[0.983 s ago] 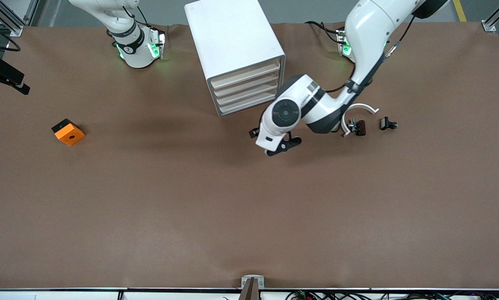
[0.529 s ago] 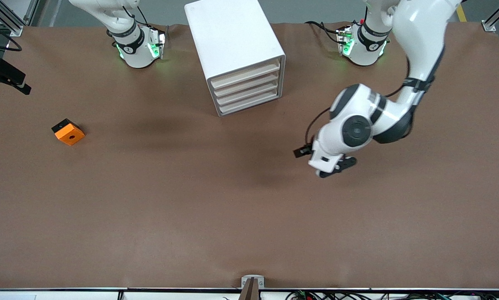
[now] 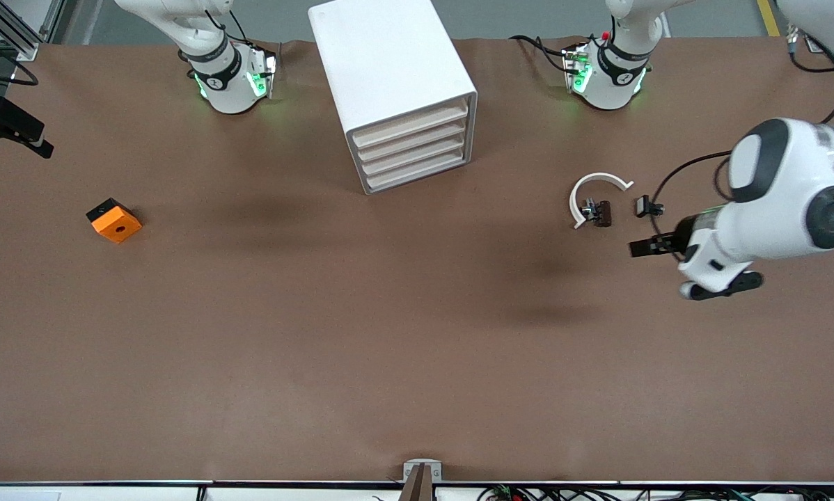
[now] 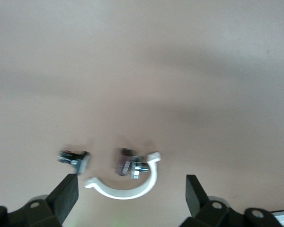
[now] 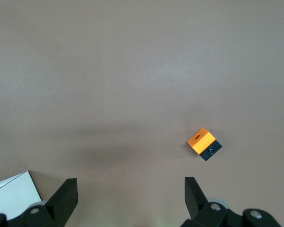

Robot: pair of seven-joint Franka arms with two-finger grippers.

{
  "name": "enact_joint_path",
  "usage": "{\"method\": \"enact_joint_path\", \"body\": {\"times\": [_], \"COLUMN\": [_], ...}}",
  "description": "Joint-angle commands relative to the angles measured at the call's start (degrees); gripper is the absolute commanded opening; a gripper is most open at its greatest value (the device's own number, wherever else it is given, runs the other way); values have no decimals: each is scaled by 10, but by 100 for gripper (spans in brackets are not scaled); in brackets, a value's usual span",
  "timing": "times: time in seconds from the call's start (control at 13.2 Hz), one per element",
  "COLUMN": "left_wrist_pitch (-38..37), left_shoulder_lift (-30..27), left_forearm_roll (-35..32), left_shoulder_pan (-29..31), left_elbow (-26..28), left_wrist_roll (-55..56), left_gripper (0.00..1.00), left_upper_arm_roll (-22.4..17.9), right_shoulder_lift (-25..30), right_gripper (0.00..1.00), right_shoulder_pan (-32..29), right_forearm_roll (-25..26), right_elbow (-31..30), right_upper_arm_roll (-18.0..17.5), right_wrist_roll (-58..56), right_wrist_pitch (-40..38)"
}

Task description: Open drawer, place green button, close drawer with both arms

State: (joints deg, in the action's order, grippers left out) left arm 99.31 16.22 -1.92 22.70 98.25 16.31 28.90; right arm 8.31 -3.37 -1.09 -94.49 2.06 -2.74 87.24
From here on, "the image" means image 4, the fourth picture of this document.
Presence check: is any brown table cover sheet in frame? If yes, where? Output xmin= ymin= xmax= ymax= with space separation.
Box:
xmin=0 ymin=0 xmax=284 ymax=227

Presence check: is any small black and white clip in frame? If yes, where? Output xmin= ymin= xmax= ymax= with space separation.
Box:
xmin=57 ymin=149 xmax=90 ymax=175

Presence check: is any white half-ring clamp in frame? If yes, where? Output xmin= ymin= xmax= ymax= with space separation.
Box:
xmin=84 ymin=151 xmax=162 ymax=201

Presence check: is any brown block with bolt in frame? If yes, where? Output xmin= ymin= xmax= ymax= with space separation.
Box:
xmin=115 ymin=147 xmax=149 ymax=180

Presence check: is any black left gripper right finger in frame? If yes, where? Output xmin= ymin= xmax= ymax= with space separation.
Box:
xmin=179 ymin=174 xmax=279 ymax=227

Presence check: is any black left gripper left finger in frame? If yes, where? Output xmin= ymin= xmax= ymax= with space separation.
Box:
xmin=0 ymin=173 xmax=80 ymax=227

